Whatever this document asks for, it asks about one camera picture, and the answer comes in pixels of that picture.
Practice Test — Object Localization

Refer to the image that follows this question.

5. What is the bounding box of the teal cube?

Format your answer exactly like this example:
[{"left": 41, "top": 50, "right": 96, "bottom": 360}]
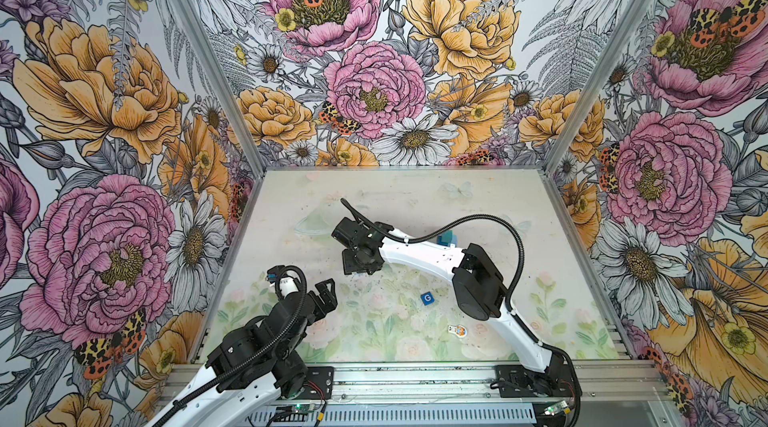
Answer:
[{"left": 436, "top": 230, "right": 458, "bottom": 247}]

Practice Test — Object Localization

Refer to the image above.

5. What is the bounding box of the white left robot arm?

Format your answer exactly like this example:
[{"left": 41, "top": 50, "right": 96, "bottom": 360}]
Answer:
[{"left": 148, "top": 268, "right": 338, "bottom": 426}]

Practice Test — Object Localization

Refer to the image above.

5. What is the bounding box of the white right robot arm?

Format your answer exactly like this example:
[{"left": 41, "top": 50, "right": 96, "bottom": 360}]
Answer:
[{"left": 332, "top": 214, "right": 582, "bottom": 397}]

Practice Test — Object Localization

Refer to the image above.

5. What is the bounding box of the blue letter G block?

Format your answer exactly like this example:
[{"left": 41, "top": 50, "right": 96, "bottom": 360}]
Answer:
[{"left": 420, "top": 292, "right": 435, "bottom": 306}]

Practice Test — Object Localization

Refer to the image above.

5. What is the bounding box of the green circuit board left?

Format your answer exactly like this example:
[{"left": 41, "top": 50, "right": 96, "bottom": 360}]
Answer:
[{"left": 291, "top": 402, "right": 317, "bottom": 415}]

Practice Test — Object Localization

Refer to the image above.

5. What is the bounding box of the green circuit board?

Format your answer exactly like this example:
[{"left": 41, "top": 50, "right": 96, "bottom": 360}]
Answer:
[
  {"left": 291, "top": 402, "right": 317, "bottom": 415},
  {"left": 542, "top": 400, "right": 571, "bottom": 416}
]

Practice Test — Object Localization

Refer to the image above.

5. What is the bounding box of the green circuit board right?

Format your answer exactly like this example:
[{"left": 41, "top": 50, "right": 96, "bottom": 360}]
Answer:
[{"left": 542, "top": 400, "right": 571, "bottom": 416}]

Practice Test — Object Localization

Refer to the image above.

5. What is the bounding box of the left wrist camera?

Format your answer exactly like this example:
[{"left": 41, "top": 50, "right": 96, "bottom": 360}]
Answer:
[{"left": 266, "top": 265, "right": 301, "bottom": 300}]

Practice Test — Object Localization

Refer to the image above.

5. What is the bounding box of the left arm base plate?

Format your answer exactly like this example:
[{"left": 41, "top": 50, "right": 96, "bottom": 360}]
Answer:
[{"left": 285, "top": 366, "right": 335, "bottom": 401}]

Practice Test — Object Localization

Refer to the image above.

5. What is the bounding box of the aluminium front rail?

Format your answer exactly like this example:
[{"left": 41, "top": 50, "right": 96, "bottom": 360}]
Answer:
[{"left": 308, "top": 359, "right": 669, "bottom": 404}]

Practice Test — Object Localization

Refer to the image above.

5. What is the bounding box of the black corrugated left cable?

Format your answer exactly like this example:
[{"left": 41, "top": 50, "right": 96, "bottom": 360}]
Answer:
[{"left": 152, "top": 264, "right": 309, "bottom": 425}]

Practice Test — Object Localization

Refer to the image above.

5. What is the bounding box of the black corrugated cable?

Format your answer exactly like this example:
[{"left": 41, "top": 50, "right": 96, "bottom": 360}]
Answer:
[
  {"left": 340, "top": 197, "right": 582, "bottom": 427},
  {"left": 152, "top": 264, "right": 309, "bottom": 425}
]

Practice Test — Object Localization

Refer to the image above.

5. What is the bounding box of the black corrugated right cable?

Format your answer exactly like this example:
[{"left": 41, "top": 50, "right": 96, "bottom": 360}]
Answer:
[{"left": 340, "top": 197, "right": 582, "bottom": 427}]

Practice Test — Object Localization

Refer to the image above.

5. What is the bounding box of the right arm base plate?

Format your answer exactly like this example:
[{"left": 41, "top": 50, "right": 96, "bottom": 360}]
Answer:
[{"left": 490, "top": 364, "right": 582, "bottom": 398}]

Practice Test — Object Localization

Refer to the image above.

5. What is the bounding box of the grey vented cable duct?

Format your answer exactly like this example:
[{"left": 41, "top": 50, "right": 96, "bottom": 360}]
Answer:
[{"left": 237, "top": 401, "right": 536, "bottom": 426}]

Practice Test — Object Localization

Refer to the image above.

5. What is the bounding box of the aluminium corner post right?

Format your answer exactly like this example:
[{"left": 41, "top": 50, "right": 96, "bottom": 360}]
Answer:
[{"left": 542, "top": 0, "right": 654, "bottom": 176}]

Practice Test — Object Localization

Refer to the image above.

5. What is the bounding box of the aluminium corner post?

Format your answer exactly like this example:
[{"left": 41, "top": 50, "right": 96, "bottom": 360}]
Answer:
[
  {"left": 542, "top": 0, "right": 654, "bottom": 176},
  {"left": 170, "top": 0, "right": 266, "bottom": 180}
]

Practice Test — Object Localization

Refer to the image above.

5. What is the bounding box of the aluminium corner post left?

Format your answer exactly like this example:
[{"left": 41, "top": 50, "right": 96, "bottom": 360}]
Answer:
[{"left": 170, "top": 0, "right": 266, "bottom": 180}]

